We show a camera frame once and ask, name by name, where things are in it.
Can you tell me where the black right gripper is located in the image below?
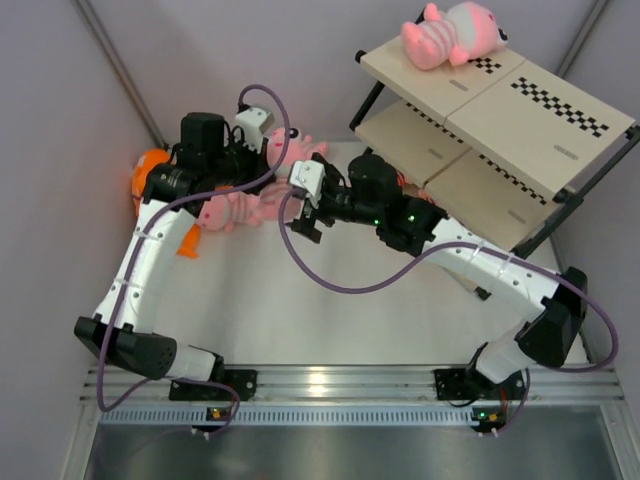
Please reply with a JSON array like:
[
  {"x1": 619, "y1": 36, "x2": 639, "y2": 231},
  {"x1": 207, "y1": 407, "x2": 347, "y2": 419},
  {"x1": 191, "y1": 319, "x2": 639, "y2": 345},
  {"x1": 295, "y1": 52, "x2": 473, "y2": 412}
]
[{"x1": 285, "y1": 170, "x2": 381, "y2": 244}]

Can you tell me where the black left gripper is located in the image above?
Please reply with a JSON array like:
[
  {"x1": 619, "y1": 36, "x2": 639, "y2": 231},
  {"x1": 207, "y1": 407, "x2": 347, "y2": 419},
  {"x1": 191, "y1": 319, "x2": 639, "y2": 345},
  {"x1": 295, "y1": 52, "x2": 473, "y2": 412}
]
[{"x1": 206, "y1": 133, "x2": 274, "y2": 196}]

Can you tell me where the pink striped plush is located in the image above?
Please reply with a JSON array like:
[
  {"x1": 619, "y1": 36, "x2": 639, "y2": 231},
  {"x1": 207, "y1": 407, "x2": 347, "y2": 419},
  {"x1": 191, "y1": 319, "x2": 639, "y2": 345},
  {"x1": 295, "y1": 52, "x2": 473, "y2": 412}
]
[
  {"x1": 400, "y1": 1, "x2": 508, "y2": 71},
  {"x1": 266, "y1": 127, "x2": 329, "y2": 171},
  {"x1": 196, "y1": 192, "x2": 262, "y2": 233},
  {"x1": 256, "y1": 181, "x2": 303, "y2": 222}
]

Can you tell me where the orange shark plush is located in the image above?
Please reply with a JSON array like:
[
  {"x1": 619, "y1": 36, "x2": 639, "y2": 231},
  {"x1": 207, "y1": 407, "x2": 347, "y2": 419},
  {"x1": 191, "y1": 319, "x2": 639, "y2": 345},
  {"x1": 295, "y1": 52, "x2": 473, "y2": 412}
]
[
  {"x1": 131, "y1": 149, "x2": 170, "y2": 212},
  {"x1": 177, "y1": 224, "x2": 201, "y2": 259}
]

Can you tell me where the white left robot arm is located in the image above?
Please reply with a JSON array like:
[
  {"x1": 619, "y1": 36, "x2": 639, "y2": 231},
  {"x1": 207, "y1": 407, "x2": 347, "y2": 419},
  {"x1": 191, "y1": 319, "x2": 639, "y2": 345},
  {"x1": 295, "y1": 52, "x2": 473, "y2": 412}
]
[{"x1": 74, "y1": 106, "x2": 273, "y2": 400}]

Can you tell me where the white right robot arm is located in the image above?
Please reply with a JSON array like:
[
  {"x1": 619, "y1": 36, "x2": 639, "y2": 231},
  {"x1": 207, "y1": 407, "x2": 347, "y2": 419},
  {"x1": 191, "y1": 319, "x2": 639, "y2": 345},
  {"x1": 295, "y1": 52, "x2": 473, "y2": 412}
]
[{"x1": 288, "y1": 154, "x2": 588, "y2": 397}]

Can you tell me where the orange plush on shelf left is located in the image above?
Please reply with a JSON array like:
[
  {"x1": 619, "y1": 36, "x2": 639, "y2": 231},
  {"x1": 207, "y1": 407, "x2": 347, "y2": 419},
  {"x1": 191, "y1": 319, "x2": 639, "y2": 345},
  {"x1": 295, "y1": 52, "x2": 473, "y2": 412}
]
[{"x1": 396, "y1": 171, "x2": 406, "y2": 187}]

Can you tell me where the orange plush on shelf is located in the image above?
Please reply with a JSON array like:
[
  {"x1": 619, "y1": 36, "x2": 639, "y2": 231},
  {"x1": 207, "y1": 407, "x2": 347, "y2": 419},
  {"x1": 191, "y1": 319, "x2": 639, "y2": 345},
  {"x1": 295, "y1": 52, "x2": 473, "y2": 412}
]
[
  {"x1": 417, "y1": 189, "x2": 434, "y2": 203},
  {"x1": 396, "y1": 171, "x2": 406, "y2": 187}
]

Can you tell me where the orange plush on shelf middle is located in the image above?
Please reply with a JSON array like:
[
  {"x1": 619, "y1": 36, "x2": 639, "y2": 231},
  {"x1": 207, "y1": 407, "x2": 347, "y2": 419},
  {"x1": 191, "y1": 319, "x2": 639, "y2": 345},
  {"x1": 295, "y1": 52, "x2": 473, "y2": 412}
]
[{"x1": 417, "y1": 189, "x2": 434, "y2": 203}]

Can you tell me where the beige three-tier shelf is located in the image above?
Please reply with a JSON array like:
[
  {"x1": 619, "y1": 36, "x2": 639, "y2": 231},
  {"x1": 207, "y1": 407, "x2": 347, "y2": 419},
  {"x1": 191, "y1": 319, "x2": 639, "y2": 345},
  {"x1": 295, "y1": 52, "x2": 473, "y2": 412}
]
[{"x1": 350, "y1": 40, "x2": 639, "y2": 258}]

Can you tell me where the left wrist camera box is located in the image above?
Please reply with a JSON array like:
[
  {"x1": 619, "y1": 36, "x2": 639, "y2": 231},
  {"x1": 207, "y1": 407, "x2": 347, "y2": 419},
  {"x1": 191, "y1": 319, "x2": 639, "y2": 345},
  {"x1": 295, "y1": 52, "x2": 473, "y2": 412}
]
[{"x1": 234, "y1": 105, "x2": 274, "y2": 144}]

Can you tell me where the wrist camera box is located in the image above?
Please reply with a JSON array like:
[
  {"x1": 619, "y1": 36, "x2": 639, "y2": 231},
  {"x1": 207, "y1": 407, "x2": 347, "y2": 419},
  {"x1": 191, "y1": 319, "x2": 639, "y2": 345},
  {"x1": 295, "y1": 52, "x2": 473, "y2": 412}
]
[
  {"x1": 288, "y1": 160, "x2": 325, "y2": 201},
  {"x1": 234, "y1": 105, "x2": 274, "y2": 144}
]

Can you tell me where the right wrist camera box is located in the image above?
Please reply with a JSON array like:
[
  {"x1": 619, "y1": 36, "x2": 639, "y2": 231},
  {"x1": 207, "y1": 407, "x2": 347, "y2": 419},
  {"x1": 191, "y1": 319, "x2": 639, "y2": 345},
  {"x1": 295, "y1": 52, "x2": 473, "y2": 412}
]
[{"x1": 288, "y1": 160, "x2": 325, "y2": 201}]

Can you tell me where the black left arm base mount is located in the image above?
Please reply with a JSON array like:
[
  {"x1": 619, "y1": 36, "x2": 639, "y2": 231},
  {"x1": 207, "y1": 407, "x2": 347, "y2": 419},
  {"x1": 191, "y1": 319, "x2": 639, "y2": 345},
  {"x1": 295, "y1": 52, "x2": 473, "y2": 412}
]
[{"x1": 169, "y1": 368, "x2": 258, "y2": 402}]

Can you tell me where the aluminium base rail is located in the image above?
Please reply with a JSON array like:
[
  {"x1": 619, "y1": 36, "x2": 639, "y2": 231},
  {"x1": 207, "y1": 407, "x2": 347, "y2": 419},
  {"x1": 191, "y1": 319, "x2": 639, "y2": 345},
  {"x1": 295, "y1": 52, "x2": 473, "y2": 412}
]
[{"x1": 78, "y1": 366, "x2": 628, "y2": 432}]

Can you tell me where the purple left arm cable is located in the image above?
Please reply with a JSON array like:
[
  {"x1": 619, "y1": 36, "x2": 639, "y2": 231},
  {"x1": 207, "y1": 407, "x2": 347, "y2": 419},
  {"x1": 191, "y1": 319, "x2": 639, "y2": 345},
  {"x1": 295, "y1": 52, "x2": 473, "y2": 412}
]
[{"x1": 96, "y1": 84, "x2": 292, "y2": 441}]

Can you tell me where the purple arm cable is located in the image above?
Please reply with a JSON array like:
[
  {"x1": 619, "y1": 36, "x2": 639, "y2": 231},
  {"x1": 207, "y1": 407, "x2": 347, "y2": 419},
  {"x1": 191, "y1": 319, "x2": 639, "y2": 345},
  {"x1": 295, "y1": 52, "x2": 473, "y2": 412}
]
[
  {"x1": 96, "y1": 84, "x2": 292, "y2": 441},
  {"x1": 278, "y1": 187, "x2": 620, "y2": 436}
]

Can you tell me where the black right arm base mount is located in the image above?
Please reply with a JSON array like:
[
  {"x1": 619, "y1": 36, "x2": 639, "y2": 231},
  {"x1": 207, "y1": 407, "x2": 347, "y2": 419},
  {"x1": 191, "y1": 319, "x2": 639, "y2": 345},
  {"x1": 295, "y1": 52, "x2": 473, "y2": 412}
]
[{"x1": 434, "y1": 368, "x2": 526, "y2": 403}]

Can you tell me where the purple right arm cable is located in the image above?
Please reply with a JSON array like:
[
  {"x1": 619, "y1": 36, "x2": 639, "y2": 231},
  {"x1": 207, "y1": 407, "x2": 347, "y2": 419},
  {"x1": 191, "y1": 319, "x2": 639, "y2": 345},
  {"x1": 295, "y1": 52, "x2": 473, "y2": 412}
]
[{"x1": 278, "y1": 187, "x2": 620, "y2": 436}]

